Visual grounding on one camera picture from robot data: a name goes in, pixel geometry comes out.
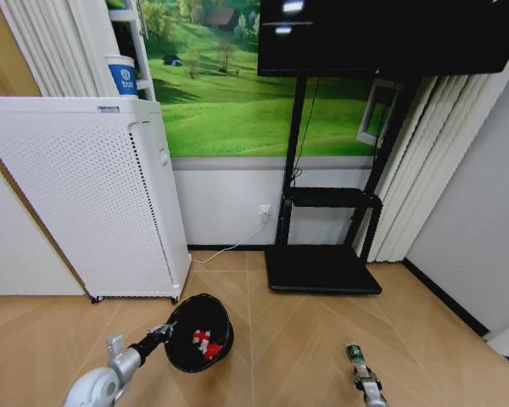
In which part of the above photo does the black mesh trash bin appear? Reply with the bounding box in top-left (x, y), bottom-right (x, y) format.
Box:
top-left (164, 293), bottom-right (235, 375)

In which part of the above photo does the green label plastic bottle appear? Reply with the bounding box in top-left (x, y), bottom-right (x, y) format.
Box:
top-left (345, 341), bottom-right (365, 371)

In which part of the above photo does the black television floor stand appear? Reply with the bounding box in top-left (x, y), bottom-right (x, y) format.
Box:
top-left (264, 75), bottom-right (428, 297)

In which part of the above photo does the red white striped wrapper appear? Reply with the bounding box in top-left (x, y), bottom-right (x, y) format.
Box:
top-left (192, 328), bottom-right (214, 348)

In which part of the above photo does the white perforated air purifier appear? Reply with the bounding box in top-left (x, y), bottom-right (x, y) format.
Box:
top-left (0, 96), bottom-right (193, 304)

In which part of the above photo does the white pleated curtain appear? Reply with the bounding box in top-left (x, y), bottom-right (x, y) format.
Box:
top-left (0, 0), bottom-right (119, 99)
top-left (355, 40), bottom-right (509, 265)

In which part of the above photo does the green meadow landscape poster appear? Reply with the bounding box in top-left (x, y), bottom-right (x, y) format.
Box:
top-left (105, 0), bottom-right (408, 159)

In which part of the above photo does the blue white paper cup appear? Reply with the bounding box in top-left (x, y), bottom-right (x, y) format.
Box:
top-left (104, 53), bottom-right (139, 100)

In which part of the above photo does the black television screen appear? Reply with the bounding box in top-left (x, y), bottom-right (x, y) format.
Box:
top-left (256, 0), bottom-right (509, 79)

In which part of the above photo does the white power cable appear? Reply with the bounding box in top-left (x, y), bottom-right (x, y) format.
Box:
top-left (188, 219), bottom-right (267, 265)

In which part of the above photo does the black television cable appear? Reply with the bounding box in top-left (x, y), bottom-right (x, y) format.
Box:
top-left (288, 76), bottom-right (322, 188)

